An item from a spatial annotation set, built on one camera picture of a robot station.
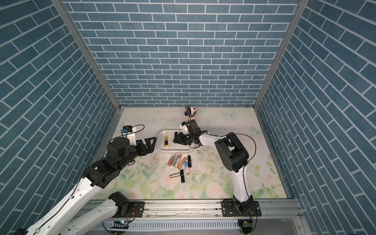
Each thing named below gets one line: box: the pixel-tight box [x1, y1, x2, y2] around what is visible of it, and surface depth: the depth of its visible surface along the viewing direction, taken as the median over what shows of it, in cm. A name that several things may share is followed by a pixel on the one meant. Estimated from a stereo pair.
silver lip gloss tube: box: [172, 154, 179, 167], surface depth 93 cm
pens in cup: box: [183, 105, 198, 120], surface depth 104 cm
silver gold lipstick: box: [169, 172, 181, 179], surface depth 86 cm
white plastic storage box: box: [156, 129, 194, 153], surface depth 98 cm
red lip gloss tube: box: [167, 153, 175, 167], surface depth 91 cm
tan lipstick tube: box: [176, 156, 188, 170], surface depth 91 cm
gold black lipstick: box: [164, 135, 169, 148], surface depth 99 cm
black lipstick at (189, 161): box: [187, 155, 192, 170], surface depth 91 cm
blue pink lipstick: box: [184, 161, 190, 175], surface depth 88 cm
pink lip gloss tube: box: [174, 153, 183, 169], surface depth 93 cm
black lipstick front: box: [180, 169, 186, 184], surface depth 86 cm
